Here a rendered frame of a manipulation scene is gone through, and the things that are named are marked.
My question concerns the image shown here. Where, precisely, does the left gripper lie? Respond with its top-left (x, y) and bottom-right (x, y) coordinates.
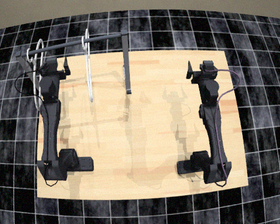
top-left (39, 56), bottom-right (71, 87)

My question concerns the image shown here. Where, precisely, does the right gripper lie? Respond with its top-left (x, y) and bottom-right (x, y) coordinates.
top-left (186, 61), bottom-right (218, 91)

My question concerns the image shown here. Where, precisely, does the grey plastic hanger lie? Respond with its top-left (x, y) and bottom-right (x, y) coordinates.
top-left (26, 39), bottom-right (44, 111)

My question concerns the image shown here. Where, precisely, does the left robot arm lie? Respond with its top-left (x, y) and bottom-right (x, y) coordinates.
top-left (37, 76), bottom-right (93, 181)

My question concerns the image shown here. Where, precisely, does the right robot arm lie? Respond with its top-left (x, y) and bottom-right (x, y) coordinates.
top-left (177, 80), bottom-right (232, 184)

